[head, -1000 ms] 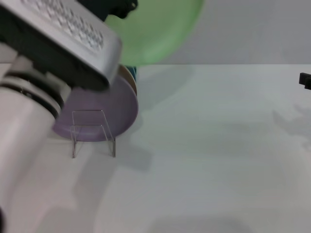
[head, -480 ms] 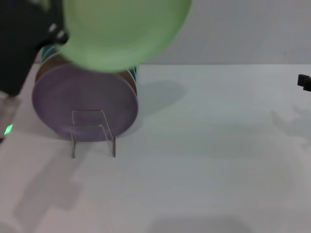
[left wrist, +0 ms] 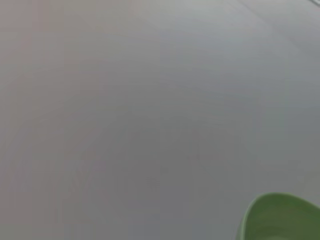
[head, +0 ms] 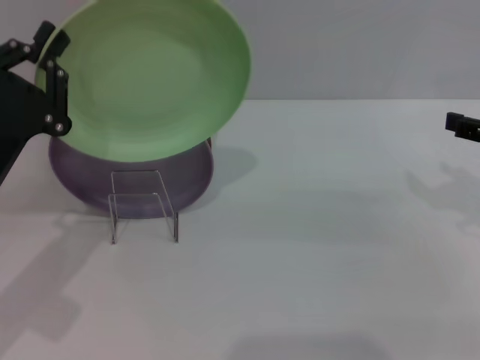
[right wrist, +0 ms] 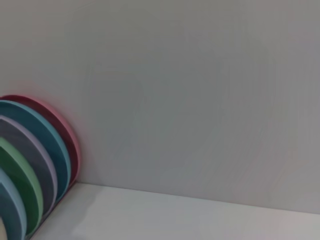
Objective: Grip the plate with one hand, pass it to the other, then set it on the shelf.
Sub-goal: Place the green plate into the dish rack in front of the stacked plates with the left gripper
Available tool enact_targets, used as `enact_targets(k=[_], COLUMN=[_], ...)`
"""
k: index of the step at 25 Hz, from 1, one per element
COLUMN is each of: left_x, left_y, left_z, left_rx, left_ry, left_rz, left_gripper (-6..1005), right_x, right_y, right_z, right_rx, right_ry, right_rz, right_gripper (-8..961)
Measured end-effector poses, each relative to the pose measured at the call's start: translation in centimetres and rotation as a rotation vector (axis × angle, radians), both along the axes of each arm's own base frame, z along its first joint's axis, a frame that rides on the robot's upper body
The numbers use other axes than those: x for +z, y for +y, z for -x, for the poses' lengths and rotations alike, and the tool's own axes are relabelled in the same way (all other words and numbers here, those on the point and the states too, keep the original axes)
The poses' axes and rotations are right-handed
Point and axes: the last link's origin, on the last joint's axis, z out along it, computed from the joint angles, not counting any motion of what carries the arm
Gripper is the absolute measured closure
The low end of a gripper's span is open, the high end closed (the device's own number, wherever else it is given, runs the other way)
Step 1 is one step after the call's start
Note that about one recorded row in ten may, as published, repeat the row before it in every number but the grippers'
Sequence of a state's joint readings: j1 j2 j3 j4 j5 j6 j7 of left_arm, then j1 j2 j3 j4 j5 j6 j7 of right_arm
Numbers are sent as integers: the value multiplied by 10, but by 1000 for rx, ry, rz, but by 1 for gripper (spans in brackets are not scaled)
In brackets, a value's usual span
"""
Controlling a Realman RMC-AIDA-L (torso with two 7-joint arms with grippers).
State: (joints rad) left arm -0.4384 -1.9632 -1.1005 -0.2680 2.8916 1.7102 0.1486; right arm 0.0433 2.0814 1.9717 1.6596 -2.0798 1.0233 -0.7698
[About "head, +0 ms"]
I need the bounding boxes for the lilac plate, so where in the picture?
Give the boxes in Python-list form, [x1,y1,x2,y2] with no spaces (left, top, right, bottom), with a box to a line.
[48,136,215,220]

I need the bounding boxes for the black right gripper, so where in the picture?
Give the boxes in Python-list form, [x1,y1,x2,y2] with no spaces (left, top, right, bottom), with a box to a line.
[445,111,480,143]

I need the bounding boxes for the clear acrylic plate rack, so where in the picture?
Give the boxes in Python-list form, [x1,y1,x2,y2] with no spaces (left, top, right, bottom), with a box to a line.
[107,169,180,245]

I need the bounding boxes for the light green plate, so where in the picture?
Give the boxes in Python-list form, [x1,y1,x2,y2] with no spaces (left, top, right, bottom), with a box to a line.
[34,0,251,163]

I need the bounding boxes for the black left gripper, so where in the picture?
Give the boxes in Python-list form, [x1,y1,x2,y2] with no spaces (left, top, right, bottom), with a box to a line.
[0,20,73,188]

